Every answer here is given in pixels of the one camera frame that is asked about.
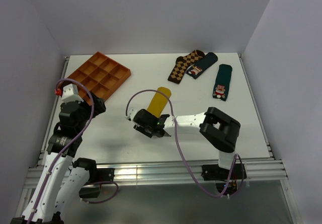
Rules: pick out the orange compartment tray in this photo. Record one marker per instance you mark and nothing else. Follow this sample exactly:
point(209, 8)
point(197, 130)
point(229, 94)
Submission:
point(101, 75)

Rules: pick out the dark green santa sock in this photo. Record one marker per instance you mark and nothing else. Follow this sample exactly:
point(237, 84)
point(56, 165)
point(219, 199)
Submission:
point(222, 82)

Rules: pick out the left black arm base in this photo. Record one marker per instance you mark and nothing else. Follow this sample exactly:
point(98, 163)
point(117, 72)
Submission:
point(90, 191)

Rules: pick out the navy sock with pattern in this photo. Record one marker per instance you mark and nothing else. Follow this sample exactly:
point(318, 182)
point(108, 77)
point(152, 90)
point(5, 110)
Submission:
point(199, 67)

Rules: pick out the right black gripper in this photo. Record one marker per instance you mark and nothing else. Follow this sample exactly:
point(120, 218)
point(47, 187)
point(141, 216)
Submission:
point(140, 129)

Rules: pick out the brown argyle sock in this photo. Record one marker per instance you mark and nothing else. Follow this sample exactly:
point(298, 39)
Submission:
point(182, 64)

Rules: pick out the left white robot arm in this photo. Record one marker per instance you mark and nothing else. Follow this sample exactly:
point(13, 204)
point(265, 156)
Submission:
point(62, 177)

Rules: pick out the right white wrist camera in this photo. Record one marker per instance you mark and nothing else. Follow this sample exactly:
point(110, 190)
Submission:
point(131, 114)

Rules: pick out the aluminium frame rail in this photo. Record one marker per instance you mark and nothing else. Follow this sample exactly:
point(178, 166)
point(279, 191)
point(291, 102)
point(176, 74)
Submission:
point(163, 173)

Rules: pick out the yellow sock with character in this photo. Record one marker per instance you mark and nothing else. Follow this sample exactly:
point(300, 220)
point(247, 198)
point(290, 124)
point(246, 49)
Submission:
point(159, 101)

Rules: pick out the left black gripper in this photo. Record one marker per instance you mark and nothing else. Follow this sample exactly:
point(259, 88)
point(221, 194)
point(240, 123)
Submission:
point(98, 105)

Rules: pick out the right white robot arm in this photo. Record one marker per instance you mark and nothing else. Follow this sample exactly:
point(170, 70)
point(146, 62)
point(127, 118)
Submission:
point(214, 125)

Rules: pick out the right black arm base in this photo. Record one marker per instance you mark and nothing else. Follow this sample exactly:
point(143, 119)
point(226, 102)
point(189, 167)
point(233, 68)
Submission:
point(214, 173)

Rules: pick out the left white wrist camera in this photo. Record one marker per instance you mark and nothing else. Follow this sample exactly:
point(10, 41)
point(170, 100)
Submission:
point(69, 93)

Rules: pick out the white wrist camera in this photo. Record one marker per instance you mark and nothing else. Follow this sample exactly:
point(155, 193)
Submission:
point(131, 114)
point(69, 93)

